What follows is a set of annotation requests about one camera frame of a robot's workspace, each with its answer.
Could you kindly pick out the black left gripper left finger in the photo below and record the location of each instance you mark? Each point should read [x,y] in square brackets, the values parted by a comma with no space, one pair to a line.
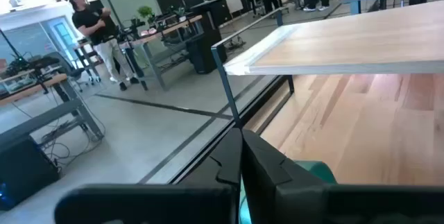
[225,161]

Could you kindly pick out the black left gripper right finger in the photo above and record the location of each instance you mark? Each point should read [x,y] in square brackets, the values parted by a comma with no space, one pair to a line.
[263,168]

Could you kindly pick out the green slide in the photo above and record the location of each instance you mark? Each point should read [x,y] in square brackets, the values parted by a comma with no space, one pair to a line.
[319,173]

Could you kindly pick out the wooden shelf black metal frame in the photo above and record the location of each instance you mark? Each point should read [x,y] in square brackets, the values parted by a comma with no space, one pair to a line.
[347,43]

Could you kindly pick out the tall black equipment case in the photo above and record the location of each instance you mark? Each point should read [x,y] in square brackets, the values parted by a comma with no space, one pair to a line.
[204,50]

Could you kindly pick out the wooden top grey work table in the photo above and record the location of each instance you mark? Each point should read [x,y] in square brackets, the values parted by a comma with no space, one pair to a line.
[180,24]
[83,116]

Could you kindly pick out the potted green plant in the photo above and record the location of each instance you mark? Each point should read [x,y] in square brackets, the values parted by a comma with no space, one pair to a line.
[145,10]

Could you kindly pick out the grey office chair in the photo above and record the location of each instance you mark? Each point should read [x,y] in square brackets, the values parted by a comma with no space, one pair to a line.
[66,66]

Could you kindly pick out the black computer tower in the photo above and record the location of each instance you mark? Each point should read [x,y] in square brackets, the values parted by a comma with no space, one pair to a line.
[24,172]

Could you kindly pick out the black aluminium table frame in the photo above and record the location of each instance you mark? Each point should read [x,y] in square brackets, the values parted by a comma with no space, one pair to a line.
[204,156]

